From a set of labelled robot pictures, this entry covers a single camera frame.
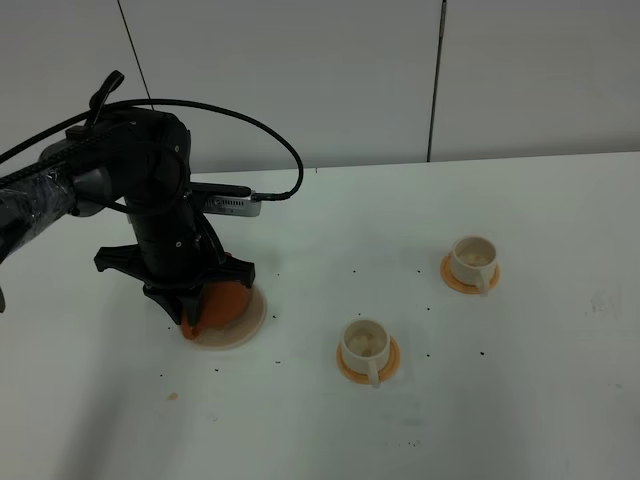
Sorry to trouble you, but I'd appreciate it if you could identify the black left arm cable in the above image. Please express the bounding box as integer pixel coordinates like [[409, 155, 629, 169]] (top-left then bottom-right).
[[0, 70, 304, 214]]

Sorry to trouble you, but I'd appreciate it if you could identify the white far teacup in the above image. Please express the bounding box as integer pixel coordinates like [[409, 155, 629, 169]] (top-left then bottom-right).
[[451, 236, 498, 292]]

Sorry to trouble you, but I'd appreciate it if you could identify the brown clay teapot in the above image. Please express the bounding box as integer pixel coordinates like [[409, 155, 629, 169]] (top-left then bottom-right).
[[180, 281, 252, 341]]

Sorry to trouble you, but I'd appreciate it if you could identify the orange saucer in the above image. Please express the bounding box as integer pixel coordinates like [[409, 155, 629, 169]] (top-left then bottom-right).
[[336, 336, 401, 386], [440, 255, 501, 296]]

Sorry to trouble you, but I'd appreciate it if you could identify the orange far saucer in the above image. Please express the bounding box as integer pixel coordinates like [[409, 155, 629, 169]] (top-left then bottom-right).
[[440, 255, 501, 296]]

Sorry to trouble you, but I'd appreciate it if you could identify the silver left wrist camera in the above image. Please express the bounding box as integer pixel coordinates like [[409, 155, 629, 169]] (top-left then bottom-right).
[[190, 182, 261, 217]]

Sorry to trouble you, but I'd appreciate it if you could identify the white teacup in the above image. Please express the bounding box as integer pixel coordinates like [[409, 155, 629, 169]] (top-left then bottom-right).
[[339, 318, 390, 386], [451, 236, 498, 292]]

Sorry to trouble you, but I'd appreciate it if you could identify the white near teacup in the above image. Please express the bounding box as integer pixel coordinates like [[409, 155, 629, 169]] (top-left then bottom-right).
[[339, 318, 390, 386]]

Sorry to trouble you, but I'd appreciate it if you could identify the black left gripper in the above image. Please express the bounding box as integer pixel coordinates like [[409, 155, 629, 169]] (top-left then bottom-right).
[[94, 199, 255, 326]]

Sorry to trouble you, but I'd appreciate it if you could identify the beige teapot tray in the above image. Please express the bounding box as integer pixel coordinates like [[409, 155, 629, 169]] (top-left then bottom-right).
[[186, 286, 267, 351]]

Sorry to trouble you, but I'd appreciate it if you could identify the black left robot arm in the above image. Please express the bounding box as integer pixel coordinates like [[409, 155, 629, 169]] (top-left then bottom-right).
[[1, 109, 255, 327]]

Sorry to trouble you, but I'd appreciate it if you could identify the orange near saucer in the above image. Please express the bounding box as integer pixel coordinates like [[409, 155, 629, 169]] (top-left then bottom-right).
[[336, 336, 401, 386]]

